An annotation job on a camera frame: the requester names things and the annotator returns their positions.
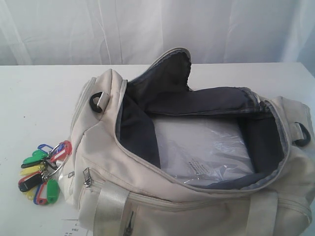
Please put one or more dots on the black key tag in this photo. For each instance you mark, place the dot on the black key tag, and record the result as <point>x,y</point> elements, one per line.
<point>29,182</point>

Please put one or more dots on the black D-ring buckle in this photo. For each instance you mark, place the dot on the black D-ring buckle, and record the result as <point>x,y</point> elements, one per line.
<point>99,101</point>

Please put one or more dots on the white paper hang tag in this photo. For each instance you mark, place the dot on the white paper hang tag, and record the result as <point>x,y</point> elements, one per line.
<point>71,227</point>

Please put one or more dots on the blue key tag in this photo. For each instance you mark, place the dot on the blue key tag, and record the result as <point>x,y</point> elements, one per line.
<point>45,148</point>

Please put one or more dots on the red key tag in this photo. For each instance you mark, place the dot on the red key tag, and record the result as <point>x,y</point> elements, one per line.
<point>61,151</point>

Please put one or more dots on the green key tag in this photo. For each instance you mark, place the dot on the green key tag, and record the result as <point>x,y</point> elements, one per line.
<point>36,156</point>
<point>52,191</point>

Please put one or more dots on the cream canvas duffel bag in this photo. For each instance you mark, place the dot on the cream canvas duffel bag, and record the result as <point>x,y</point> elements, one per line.
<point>132,196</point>

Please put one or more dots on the dark metal zipper pull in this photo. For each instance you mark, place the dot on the dark metal zipper pull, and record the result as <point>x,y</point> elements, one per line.
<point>87,178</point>

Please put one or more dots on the clear plastic bag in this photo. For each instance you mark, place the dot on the clear plastic bag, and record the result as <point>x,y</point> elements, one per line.
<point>201,151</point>

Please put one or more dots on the yellow key tag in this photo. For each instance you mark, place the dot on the yellow key tag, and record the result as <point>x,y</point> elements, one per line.
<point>32,169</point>

